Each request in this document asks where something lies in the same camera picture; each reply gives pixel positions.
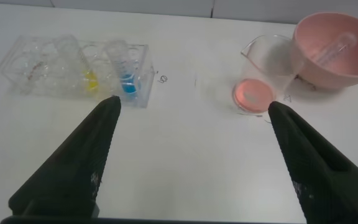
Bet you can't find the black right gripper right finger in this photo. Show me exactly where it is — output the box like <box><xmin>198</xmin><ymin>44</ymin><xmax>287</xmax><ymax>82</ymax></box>
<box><xmin>267</xmin><ymin>101</ymin><xmax>358</xmax><ymax>224</ymax></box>

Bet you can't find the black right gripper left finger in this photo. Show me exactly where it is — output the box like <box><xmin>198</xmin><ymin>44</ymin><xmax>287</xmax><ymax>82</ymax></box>
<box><xmin>8</xmin><ymin>95</ymin><xmax>122</xmax><ymax>218</ymax></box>

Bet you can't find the yellow pigment test tube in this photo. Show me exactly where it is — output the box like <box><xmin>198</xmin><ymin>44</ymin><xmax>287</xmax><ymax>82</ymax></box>
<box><xmin>54</xmin><ymin>34</ymin><xmax>101</xmax><ymax>94</ymax></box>

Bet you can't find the blue pigment test tube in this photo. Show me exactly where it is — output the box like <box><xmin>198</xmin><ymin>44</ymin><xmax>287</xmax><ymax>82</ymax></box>
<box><xmin>104</xmin><ymin>39</ymin><xmax>141</xmax><ymax>100</ymax></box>

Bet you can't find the clear plastic test tube rack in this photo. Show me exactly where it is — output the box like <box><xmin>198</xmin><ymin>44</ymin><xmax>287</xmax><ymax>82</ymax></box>
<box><xmin>0</xmin><ymin>34</ymin><xmax>155</xmax><ymax>109</ymax></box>

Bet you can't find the clear plastic measuring beaker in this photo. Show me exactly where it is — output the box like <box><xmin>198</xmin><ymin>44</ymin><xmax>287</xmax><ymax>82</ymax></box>
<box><xmin>233</xmin><ymin>34</ymin><xmax>304</xmax><ymax>116</ymax></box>

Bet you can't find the pink plastic bowl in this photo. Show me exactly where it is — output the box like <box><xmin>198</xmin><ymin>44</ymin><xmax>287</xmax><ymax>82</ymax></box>
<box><xmin>290</xmin><ymin>11</ymin><xmax>358</xmax><ymax>91</ymax></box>

